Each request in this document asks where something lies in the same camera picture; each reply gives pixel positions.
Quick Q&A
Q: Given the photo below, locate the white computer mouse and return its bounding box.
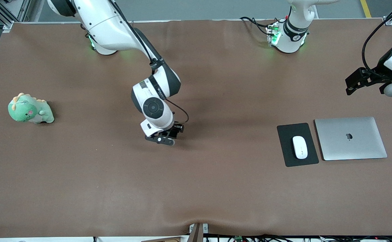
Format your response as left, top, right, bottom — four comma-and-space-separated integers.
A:
292, 135, 308, 160

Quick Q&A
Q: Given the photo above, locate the dark grey mouse pad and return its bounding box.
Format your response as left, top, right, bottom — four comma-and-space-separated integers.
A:
277, 123, 320, 168

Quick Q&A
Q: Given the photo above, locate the brown table cover mat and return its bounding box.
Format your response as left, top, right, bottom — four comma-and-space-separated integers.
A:
0, 18, 392, 238

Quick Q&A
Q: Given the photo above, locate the silver closed laptop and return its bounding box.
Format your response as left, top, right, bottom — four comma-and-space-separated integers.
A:
314, 116, 388, 161

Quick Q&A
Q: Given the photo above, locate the green dinosaur plush toy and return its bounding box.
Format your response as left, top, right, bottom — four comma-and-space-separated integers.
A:
8, 93, 55, 124

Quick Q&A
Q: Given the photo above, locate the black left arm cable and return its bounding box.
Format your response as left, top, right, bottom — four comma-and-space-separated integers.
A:
361, 0, 392, 78

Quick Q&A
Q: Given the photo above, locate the camera post bracket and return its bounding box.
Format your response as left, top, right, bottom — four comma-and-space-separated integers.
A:
189, 223, 209, 242

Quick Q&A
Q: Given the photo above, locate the black base cable bundle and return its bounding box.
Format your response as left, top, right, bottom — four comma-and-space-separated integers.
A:
240, 16, 274, 36

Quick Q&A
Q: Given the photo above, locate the aluminium frame with rails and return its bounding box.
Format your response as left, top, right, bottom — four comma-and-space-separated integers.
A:
0, 0, 32, 32

